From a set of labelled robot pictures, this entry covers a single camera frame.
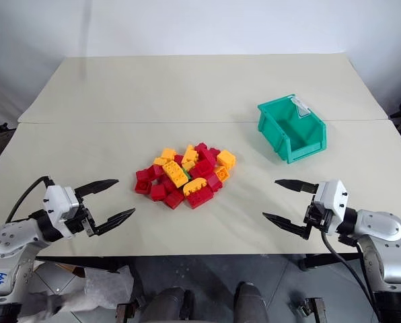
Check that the green plastic brick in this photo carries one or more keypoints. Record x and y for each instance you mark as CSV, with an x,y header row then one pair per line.
x,y
186,173

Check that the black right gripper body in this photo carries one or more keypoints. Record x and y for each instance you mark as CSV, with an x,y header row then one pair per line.
x,y
321,218

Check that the black table frame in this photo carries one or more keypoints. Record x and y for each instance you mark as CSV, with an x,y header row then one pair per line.
x,y
321,259

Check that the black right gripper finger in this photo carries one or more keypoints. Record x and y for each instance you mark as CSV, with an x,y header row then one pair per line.
x,y
296,185
286,222

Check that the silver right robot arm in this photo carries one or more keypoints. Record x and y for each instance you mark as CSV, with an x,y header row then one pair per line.
x,y
382,235

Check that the small orange plastic brick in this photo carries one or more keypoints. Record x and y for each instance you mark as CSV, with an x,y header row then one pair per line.
x,y
222,174

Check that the black metal bracket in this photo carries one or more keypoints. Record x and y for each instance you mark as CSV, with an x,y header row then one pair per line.
x,y
313,309
124,313

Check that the clear bin label holder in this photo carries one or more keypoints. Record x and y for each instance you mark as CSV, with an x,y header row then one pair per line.
x,y
300,107

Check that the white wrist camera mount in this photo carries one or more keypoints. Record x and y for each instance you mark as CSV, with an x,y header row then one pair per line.
x,y
56,201
333,198

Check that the green plastic storage bin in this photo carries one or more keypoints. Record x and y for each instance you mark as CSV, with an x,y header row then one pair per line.
x,y
274,128

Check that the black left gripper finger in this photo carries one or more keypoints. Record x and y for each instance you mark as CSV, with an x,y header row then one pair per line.
x,y
114,222
98,186

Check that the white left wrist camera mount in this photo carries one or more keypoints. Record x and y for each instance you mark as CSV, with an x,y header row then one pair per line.
x,y
56,201

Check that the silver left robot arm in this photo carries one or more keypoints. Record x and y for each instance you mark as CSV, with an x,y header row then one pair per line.
x,y
8,239

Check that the white crumpled cloth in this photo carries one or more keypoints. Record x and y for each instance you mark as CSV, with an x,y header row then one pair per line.
x,y
99,286

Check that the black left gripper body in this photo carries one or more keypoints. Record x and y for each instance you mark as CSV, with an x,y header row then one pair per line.
x,y
81,224

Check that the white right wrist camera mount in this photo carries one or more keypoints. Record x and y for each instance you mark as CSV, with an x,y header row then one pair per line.
x,y
333,198

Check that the dark rounded shape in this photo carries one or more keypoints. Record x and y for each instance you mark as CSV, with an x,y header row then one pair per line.
x,y
251,303
167,306

